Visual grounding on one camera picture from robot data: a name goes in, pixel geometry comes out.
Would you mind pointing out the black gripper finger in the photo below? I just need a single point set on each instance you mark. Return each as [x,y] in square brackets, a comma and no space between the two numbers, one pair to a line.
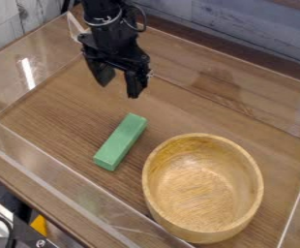
[100,68]
[136,80]

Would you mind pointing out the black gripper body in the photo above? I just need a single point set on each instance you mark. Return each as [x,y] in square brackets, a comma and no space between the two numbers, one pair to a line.
[112,39]

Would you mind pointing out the green rectangular block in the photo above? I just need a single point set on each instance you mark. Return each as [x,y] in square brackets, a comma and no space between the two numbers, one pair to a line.
[120,141]

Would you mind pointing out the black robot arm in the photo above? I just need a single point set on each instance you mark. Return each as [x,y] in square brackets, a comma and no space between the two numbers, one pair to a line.
[103,7]

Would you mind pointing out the brown wooden bowl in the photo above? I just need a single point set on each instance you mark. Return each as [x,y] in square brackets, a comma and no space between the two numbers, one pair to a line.
[203,187]

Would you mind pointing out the clear acrylic barrier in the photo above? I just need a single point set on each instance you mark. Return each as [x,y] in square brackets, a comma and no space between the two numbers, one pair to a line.
[98,219]

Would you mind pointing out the yellow tag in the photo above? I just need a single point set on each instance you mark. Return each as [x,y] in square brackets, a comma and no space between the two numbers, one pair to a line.
[39,225]

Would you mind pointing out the clear acrylic corner bracket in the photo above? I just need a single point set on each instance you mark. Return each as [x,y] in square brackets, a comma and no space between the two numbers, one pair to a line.
[75,27]

